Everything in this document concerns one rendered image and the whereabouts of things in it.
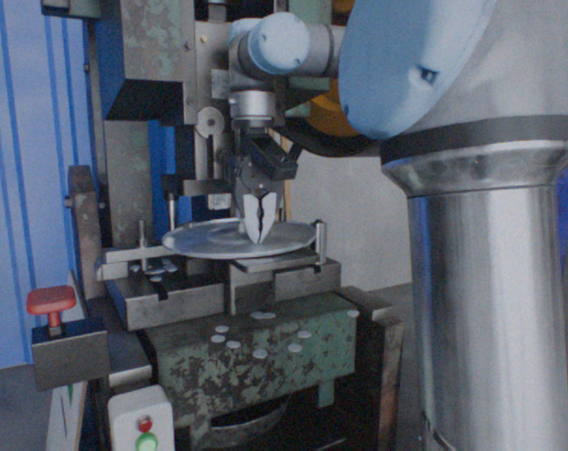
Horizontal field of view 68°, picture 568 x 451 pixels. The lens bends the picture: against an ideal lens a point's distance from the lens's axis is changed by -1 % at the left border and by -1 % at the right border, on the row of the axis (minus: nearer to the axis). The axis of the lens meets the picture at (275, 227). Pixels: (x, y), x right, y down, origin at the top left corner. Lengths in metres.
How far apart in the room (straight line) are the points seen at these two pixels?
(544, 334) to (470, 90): 0.14
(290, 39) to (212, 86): 0.25
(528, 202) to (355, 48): 0.14
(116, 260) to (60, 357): 0.27
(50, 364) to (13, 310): 1.45
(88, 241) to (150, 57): 0.52
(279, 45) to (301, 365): 0.55
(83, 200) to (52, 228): 0.90
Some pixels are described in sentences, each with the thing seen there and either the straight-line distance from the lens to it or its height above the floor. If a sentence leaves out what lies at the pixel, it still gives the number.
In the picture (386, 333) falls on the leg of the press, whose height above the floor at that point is 0.61.
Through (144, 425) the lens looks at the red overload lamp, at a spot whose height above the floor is 0.61.
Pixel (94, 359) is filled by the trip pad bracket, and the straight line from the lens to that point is 0.67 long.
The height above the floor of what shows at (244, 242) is 0.79.
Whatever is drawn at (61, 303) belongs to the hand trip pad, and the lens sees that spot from 0.63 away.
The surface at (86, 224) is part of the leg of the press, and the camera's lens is 1.12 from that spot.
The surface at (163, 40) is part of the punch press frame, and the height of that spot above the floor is 1.12.
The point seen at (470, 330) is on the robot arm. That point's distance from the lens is 0.26.
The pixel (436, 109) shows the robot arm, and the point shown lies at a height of 0.98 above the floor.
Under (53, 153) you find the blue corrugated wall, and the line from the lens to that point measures 1.98.
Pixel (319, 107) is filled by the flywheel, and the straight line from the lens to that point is 1.16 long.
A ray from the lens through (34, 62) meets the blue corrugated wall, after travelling 2.00.
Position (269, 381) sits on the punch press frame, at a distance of 0.82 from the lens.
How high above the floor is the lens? 0.97
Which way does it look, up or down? 12 degrees down
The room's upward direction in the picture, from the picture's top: straight up
